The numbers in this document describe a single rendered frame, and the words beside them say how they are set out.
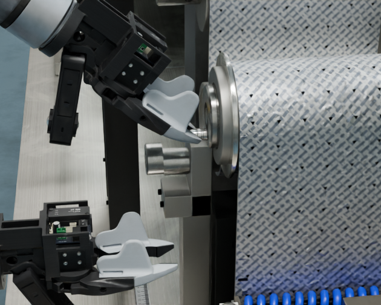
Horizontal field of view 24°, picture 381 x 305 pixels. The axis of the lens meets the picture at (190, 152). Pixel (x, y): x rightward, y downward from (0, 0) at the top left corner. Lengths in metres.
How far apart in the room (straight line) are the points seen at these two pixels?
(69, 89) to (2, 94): 3.22
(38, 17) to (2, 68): 3.55
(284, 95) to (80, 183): 0.69
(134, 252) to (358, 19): 0.45
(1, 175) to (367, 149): 2.59
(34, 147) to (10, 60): 2.84
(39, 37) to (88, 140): 0.83
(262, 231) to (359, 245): 0.12
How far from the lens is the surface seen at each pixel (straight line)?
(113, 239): 1.06
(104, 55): 0.97
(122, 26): 0.95
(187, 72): 1.39
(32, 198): 1.57
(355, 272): 1.12
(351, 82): 1.01
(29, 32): 0.93
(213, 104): 1.00
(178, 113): 0.99
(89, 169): 1.64
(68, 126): 0.99
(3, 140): 3.76
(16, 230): 1.00
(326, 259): 1.09
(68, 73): 0.96
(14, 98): 4.13
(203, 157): 1.07
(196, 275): 1.17
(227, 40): 1.19
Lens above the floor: 1.70
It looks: 28 degrees down
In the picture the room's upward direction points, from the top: straight up
